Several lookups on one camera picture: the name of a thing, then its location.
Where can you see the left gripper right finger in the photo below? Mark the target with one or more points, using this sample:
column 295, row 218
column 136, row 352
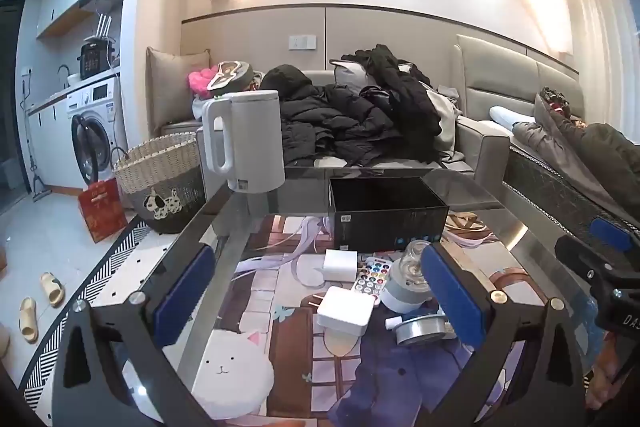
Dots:
column 546, row 388

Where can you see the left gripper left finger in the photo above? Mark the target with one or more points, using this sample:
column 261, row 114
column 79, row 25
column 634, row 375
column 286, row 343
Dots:
column 89, row 389

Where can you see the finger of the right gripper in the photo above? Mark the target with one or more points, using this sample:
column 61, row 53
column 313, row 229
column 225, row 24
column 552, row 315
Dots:
column 584, row 262
column 614, row 236

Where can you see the large white square charger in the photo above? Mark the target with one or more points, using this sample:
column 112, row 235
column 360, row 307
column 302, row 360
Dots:
column 345, row 311

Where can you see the small white plug charger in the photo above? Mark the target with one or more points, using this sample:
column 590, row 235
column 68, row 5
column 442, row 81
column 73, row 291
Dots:
column 340, row 266

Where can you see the person's right hand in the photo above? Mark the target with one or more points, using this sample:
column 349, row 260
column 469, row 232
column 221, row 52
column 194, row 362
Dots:
column 602, row 387

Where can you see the round silver USB socket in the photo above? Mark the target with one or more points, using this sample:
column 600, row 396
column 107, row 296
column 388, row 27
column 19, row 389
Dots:
column 423, row 329

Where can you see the grey plug-in glass lamp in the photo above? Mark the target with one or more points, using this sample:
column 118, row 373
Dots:
column 406, row 288

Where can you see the anime print table mat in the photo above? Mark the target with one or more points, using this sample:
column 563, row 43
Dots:
column 312, row 336

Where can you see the grey sofa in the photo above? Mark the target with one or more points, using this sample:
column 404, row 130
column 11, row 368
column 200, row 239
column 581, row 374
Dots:
column 481, row 152

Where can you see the red paper gift bag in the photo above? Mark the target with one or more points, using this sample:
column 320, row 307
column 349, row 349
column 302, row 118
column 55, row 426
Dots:
column 101, row 208

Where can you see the colourful button remote control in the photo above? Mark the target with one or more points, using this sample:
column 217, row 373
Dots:
column 372, row 276

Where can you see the grey upholstered bed headboard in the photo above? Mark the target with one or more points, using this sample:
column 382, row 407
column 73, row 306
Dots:
column 486, row 75

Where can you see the woven laundry basket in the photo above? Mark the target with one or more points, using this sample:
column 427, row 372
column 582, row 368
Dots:
column 162, row 180

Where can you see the pile of black clothes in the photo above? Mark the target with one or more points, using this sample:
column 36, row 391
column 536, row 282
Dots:
column 413, row 113

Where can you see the black cardboard box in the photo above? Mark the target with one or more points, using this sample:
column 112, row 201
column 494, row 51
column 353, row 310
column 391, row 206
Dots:
column 384, row 213

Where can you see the white washing machine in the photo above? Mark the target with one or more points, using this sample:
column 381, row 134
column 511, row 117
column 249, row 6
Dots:
column 97, row 129

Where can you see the white electric kettle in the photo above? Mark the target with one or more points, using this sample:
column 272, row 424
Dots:
column 243, row 140

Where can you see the beige sofa cushion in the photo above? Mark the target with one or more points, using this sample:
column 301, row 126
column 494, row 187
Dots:
column 168, row 94

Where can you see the pink plush toy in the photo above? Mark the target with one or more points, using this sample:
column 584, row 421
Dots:
column 201, row 82

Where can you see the black puffer jacket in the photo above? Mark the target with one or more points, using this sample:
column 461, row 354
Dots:
column 331, row 120

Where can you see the black microwave oven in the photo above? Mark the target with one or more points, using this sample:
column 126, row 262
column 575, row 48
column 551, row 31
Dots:
column 96, row 55

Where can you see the white wall switch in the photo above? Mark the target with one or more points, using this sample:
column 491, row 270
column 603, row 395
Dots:
column 302, row 42

